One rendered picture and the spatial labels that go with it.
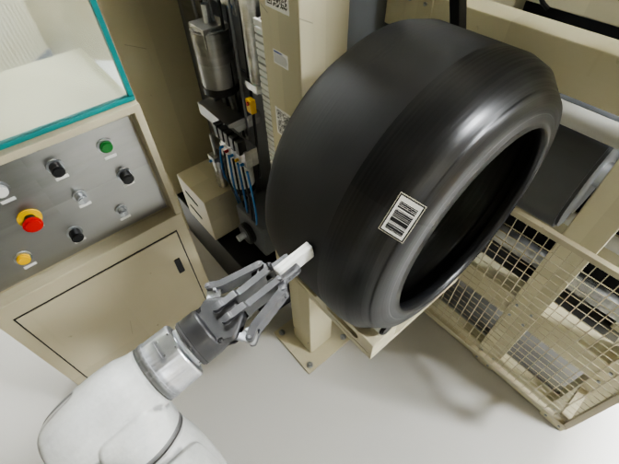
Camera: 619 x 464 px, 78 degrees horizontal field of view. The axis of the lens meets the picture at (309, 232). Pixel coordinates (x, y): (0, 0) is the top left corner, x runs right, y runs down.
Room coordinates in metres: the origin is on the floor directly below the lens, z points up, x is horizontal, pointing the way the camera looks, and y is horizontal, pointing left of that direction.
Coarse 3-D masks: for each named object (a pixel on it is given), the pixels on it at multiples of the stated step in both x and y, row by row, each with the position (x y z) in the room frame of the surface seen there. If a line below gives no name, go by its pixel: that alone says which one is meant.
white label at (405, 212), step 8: (400, 192) 0.37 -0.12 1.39; (400, 200) 0.37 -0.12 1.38; (408, 200) 0.36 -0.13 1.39; (392, 208) 0.36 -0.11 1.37; (400, 208) 0.36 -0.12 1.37; (408, 208) 0.36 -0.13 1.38; (416, 208) 0.35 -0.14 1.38; (424, 208) 0.35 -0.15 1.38; (392, 216) 0.35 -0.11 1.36; (400, 216) 0.35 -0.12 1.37; (408, 216) 0.35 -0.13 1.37; (416, 216) 0.35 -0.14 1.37; (384, 224) 0.35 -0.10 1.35; (392, 224) 0.35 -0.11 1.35; (400, 224) 0.35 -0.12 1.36; (408, 224) 0.34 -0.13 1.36; (392, 232) 0.34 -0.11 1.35; (400, 232) 0.34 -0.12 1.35; (408, 232) 0.34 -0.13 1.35; (400, 240) 0.33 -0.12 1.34
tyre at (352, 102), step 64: (384, 64) 0.56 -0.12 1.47; (448, 64) 0.53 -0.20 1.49; (512, 64) 0.53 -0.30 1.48; (320, 128) 0.50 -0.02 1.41; (384, 128) 0.45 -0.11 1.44; (448, 128) 0.43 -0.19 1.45; (512, 128) 0.46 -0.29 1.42; (320, 192) 0.43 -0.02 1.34; (384, 192) 0.38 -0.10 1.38; (448, 192) 0.38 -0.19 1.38; (512, 192) 0.62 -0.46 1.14; (320, 256) 0.37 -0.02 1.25; (384, 256) 0.34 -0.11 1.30; (448, 256) 0.59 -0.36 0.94; (384, 320) 0.34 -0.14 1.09
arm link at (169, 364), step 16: (160, 336) 0.24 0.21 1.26; (176, 336) 0.24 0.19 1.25; (144, 352) 0.22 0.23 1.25; (160, 352) 0.22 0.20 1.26; (176, 352) 0.22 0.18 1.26; (144, 368) 0.20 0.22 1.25; (160, 368) 0.20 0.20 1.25; (176, 368) 0.20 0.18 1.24; (192, 368) 0.20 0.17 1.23; (160, 384) 0.18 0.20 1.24; (176, 384) 0.18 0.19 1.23
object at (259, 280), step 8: (264, 272) 0.35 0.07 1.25; (248, 280) 0.33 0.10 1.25; (256, 280) 0.33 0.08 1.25; (264, 280) 0.34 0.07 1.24; (240, 288) 0.32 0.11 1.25; (248, 288) 0.32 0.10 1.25; (256, 288) 0.33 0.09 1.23; (232, 296) 0.30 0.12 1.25; (240, 296) 0.31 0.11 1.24; (248, 296) 0.32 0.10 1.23; (216, 304) 0.29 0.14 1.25; (224, 304) 0.29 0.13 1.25; (216, 312) 0.28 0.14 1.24
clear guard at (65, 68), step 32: (0, 0) 0.75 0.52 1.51; (32, 0) 0.78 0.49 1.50; (64, 0) 0.81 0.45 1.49; (0, 32) 0.73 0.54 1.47; (32, 32) 0.76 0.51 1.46; (64, 32) 0.79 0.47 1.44; (96, 32) 0.83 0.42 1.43; (0, 64) 0.71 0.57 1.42; (32, 64) 0.74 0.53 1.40; (64, 64) 0.77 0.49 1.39; (96, 64) 0.81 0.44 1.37; (0, 96) 0.69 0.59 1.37; (32, 96) 0.72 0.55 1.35; (64, 96) 0.76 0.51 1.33; (96, 96) 0.79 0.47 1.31; (128, 96) 0.83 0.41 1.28; (0, 128) 0.67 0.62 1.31; (32, 128) 0.70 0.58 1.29
